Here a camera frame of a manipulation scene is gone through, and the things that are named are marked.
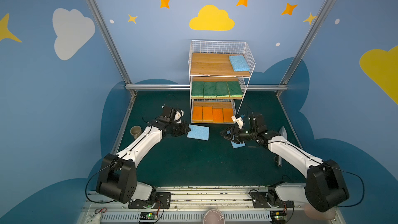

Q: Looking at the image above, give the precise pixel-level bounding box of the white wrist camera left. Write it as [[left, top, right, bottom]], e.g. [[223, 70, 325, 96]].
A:
[[173, 109, 183, 123]]

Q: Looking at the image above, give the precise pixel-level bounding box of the blue sponge front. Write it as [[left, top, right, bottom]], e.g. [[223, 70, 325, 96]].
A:
[[229, 55, 250, 72]]

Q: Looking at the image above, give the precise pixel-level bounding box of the beige ceramic mug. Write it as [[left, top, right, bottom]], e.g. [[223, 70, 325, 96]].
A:
[[130, 125, 142, 140]]

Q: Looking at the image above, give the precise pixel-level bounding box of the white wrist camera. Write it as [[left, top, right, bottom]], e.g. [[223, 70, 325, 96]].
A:
[[231, 115, 245, 129], [173, 109, 183, 123]]

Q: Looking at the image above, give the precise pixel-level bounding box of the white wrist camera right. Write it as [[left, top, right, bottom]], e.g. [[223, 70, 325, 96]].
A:
[[231, 115, 245, 129]]

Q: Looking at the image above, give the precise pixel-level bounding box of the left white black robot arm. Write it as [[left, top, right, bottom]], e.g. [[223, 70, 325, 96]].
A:
[[96, 106, 190, 207]]

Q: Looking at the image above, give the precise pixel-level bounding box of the silver metal scoop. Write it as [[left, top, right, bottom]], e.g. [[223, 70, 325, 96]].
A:
[[276, 126, 289, 168]]

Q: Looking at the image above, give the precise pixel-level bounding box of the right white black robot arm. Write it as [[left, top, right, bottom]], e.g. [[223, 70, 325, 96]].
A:
[[220, 115, 349, 213]]

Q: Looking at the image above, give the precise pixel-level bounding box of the green sponge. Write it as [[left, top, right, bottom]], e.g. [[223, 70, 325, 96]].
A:
[[203, 82, 217, 98], [227, 81, 243, 98], [216, 82, 230, 98], [191, 81, 204, 98]]

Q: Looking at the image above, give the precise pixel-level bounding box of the right green circuit board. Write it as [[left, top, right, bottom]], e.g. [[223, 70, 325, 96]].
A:
[[269, 212, 287, 224]]

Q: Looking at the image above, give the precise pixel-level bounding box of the white wire wooden shelf rack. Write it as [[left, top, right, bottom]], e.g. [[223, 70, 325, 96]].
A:
[[188, 40, 256, 124]]

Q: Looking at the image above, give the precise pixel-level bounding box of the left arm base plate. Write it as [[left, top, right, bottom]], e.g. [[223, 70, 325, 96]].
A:
[[128, 192, 171, 209]]

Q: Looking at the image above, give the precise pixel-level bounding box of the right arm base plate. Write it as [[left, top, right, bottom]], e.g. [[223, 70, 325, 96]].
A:
[[249, 190, 294, 208]]

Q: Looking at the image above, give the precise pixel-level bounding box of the blue sponge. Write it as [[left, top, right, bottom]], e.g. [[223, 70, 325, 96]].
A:
[[229, 55, 250, 72], [231, 142, 246, 149], [187, 124, 209, 141]]

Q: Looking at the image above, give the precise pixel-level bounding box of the pink bowl front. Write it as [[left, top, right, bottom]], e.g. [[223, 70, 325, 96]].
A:
[[203, 209, 225, 224]]

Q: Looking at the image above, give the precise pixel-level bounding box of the orange sponge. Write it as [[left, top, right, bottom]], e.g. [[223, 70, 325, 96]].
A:
[[222, 108, 234, 123], [203, 106, 214, 123], [212, 108, 224, 123], [192, 106, 203, 123]]

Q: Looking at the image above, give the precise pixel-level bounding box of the green circuit board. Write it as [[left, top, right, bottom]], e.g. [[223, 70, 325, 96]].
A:
[[269, 212, 287, 224], [139, 212, 158, 222]]

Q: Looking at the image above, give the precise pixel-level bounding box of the left green circuit board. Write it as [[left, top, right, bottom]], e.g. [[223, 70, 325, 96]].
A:
[[139, 212, 158, 222]]

